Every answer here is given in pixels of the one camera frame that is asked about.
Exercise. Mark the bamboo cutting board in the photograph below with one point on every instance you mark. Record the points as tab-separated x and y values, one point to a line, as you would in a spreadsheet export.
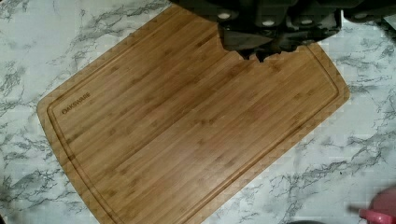
166	126

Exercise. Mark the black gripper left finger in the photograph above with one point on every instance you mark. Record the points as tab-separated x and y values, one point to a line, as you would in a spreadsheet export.
244	44

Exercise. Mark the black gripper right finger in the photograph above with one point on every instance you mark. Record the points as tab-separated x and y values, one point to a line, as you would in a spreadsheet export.
266	50

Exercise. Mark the pink plastic object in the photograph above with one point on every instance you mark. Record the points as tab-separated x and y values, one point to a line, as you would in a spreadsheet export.
382	209

